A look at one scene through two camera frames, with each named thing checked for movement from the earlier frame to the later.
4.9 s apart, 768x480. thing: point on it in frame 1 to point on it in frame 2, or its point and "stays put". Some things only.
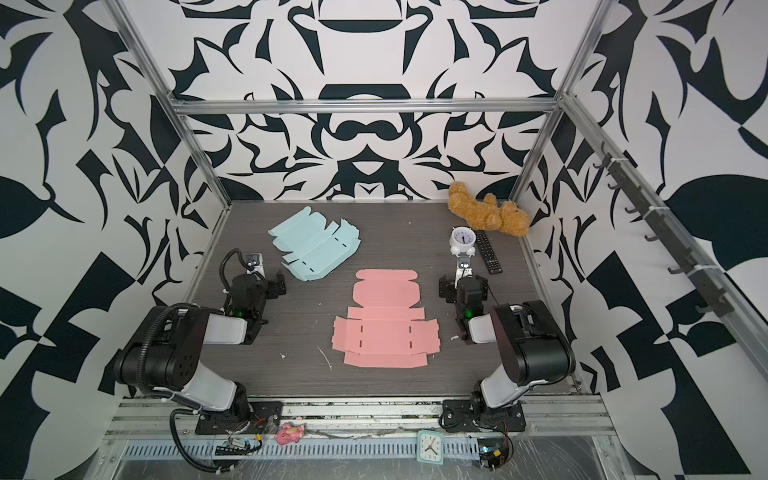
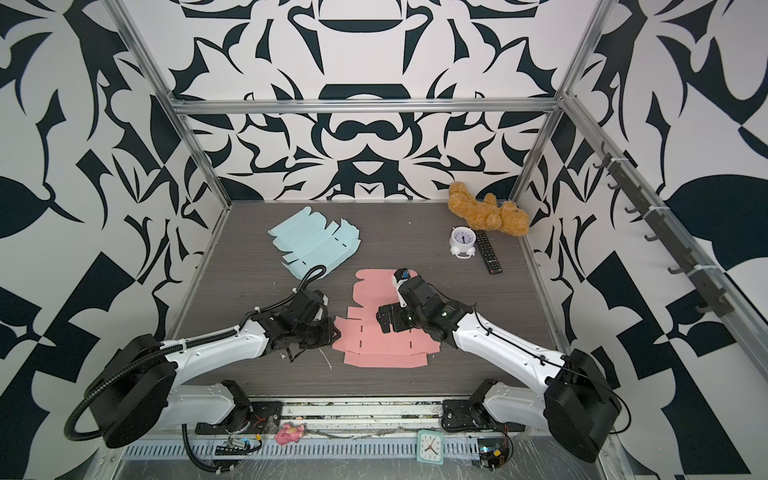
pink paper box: (386, 332) stays put
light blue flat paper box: (314, 249) stays put
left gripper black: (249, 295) to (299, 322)
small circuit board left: (235, 447) stays put
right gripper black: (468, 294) to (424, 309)
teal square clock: (430, 447) stays put
